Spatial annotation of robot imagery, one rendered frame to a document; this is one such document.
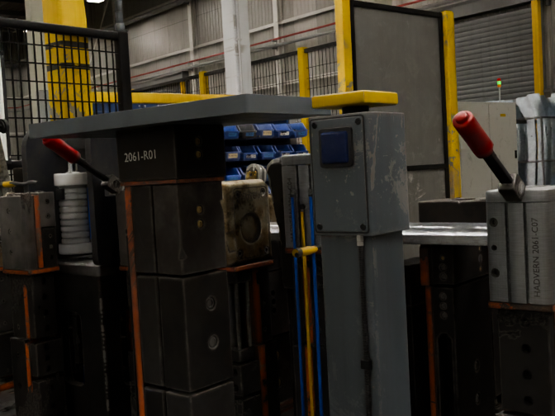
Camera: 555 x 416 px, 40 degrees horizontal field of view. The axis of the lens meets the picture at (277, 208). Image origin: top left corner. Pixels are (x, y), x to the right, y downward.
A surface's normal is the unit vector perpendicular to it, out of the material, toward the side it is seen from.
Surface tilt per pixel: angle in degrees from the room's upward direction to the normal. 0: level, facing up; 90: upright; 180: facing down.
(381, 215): 90
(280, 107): 90
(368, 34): 90
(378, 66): 90
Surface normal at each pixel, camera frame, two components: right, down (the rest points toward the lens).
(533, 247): -0.64, 0.07
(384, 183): 0.77, -0.01
